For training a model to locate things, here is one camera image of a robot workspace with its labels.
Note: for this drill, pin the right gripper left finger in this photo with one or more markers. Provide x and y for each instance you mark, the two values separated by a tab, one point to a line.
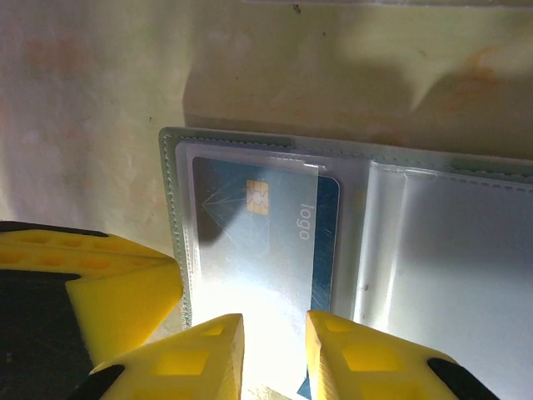
187	362

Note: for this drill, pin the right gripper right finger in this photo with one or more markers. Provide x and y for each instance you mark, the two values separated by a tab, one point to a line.
375	366

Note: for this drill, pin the blue chip card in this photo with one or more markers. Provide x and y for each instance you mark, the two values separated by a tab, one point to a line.
291	233

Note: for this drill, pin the grey-green card holder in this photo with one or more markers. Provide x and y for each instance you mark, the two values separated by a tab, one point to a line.
458	250

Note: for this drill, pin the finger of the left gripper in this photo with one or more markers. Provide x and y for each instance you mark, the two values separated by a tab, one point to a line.
125	300
83	246

